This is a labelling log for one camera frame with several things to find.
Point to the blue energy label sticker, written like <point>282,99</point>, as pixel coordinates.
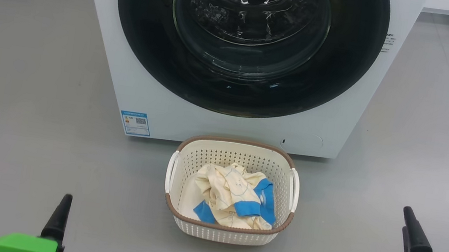
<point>135,123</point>

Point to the cream laundry basket brown rim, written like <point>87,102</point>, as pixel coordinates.
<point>179,225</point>

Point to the washing machine door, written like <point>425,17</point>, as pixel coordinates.
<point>150,58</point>

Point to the cream garment with blue trim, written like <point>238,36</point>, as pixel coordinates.
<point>216,186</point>
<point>260,197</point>

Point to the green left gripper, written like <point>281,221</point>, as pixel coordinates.
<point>21,244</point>

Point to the printed instruction text label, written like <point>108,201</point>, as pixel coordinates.
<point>388,43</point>

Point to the white front-load washing machine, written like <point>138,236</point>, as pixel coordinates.
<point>250,129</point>

